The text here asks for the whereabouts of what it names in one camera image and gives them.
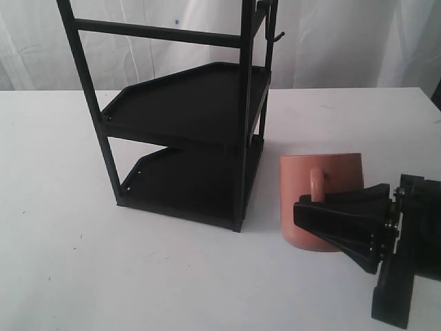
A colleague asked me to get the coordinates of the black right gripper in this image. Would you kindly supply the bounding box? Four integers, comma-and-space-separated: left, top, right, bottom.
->
294, 174, 440, 328

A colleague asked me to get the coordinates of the terracotta ceramic mug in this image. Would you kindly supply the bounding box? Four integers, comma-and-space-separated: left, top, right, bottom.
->
279, 152, 364, 252

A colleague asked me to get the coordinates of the black metal shelf rack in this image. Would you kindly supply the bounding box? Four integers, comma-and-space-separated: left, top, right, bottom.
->
57, 1, 280, 232

